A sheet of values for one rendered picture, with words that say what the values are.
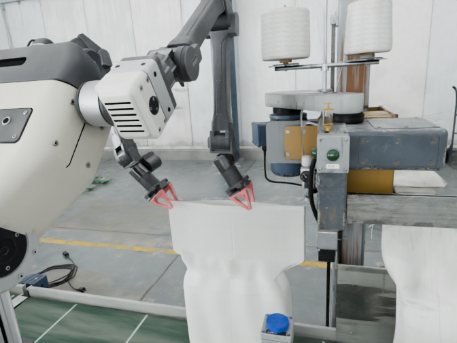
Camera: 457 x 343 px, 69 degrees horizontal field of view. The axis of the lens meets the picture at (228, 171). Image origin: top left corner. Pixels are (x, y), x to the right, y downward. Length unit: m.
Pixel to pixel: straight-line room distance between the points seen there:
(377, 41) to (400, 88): 5.01
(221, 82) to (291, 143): 0.37
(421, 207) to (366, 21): 0.57
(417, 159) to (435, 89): 5.36
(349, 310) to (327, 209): 0.71
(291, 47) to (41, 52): 0.71
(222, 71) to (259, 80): 5.05
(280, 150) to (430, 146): 0.56
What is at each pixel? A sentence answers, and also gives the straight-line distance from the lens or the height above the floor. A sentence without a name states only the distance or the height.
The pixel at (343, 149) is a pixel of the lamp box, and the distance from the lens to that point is 0.84.
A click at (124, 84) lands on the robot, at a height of 1.48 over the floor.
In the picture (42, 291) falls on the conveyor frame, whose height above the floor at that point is 0.41.
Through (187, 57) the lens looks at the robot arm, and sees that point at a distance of 0.78.
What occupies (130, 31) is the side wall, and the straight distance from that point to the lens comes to 7.07.
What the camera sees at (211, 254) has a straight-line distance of 1.25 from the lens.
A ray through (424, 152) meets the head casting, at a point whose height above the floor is 1.28.
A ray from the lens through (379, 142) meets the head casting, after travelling 0.90.
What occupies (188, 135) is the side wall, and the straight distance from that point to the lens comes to 6.63.
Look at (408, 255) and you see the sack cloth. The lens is 1.18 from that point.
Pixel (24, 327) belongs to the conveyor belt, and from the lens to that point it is 2.04.
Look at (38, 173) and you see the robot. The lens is 0.68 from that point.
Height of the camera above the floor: 1.47
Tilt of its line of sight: 15 degrees down
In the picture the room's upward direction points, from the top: 4 degrees counter-clockwise
